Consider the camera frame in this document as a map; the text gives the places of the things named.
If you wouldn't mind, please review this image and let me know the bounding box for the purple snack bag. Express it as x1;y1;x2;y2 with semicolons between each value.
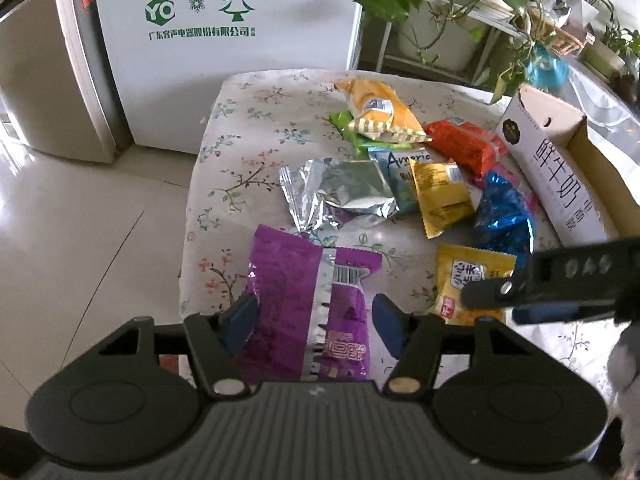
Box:
236;226;382;385

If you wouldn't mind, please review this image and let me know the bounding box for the small yellow snack packet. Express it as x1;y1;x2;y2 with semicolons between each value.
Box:
430;244;516;326

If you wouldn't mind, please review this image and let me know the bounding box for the blue foil snack bag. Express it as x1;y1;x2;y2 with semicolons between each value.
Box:
472;171;535;269

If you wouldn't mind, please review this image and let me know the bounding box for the silver foil snack bag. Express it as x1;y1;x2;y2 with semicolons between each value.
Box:
279;158;398;233

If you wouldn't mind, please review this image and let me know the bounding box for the white blue America snack packet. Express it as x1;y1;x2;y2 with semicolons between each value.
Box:
369;148;433;214

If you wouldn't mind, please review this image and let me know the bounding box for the red orange snack packet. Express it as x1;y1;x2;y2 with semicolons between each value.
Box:
423;118;508;178

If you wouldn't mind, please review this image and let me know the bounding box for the large orange snack bag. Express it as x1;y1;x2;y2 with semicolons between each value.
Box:
334;78;432;144

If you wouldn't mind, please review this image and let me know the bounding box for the green snack packet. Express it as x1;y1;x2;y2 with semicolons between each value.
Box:
329;110;413;158

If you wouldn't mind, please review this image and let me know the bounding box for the pink snack packet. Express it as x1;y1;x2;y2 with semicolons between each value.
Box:
473;162;538;217

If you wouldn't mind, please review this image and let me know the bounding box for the cardboard milk box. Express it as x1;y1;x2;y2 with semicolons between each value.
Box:
496;84;640;246

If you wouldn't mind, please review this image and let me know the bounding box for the floral tablecloth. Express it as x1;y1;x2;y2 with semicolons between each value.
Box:
178;68;622;391

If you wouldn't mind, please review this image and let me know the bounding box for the wicker basket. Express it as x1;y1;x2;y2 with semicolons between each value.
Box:
515;8;596;56

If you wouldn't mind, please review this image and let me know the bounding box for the white plant pot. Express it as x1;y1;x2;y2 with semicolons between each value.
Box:
397;2;489;73

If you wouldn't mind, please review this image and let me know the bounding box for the white metal plant rack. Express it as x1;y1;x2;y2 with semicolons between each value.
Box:
357;0;515;84

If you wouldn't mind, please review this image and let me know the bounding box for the white chest freezer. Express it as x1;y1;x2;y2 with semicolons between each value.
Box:
49;0;374;156

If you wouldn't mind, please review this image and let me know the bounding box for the silver refrigerator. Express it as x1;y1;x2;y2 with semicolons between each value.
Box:
1;0;132;164

